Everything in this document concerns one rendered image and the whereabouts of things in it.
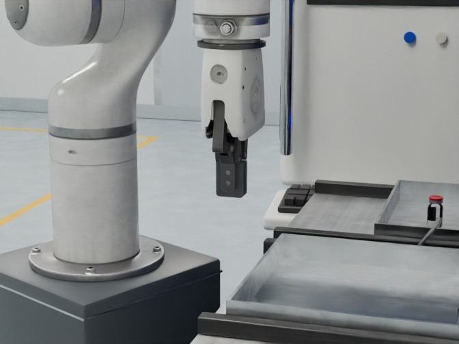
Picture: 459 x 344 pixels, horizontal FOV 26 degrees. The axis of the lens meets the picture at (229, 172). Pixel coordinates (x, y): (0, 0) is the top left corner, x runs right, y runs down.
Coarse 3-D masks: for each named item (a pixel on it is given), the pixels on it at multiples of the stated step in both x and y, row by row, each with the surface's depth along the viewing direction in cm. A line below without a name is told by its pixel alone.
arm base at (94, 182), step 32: (64, 160) 132; (96, 160) 131; (128, 160) 134; (64, 192) 133; (96, 192) 132; (128, 192) 135; (64, 224) 134; (96, 224) 133; (128, 224) 136; (32, 256) 139; (64, 256) 136; (96, 256) 134; (128, 256) 137; (160, 256) 139
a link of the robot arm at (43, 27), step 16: (16, 0) 124; (32, 0) 123; (48, 0) 123; (64, 0) 123; (80, 0) 125; (96, 0) 126; (16, 16) 125; (32, 16) 124; (48, 16) 123; (64, 16) 124; (80, 16) 125; (96, 16) 127; (16, 32) 127; (32, 32) 125; (48, 32) 125; (64, 32) 126; (80, 32) 127
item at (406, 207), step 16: (400, 192) 163; (416, 192) 162; (432, 192) 161; (448, 192) 160; (384, 208) 146; (400, 208) 158; (416, 208) 158; (448, 208) 158; (384, 224) 138; (400, 224) 149; (416, 224) 149; (448, 224) 149; (448, 240) 136
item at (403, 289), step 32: (288, 256) 134; (320, 256) 133; (352, 256) 131; (384, 256) 130; (416, 256) 129; (448, 256) 128; (256, 288) 121; (288, 288) 123; (320, 288) 123; (352, 288) 123; (384, 288) 123; (416, 288) 123; (448, 288) 123; (288, 320) 108; (320, 320) 107; (352, 320) 106; (384, 320) 105; (416, 320) 104; (448, 320) 113
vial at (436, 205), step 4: (432, 204) 147; (436, 204) 146; (440, 204) 147; (428, 208) 147; (432, 208) 146; (436, 208) 146; (440, 208) 146; (428, 212) 147; (432, 212) 147; (436, 212) 146; (440, 212) 147; (428, 216) 147; (432, 216) 147; (436, 216) 147; (440, 216) 147; (428, 220) 147; (432, 220) 147; (436, 220) 147; (428, 224) 148; (432, 224) 147; (440, 224) 147
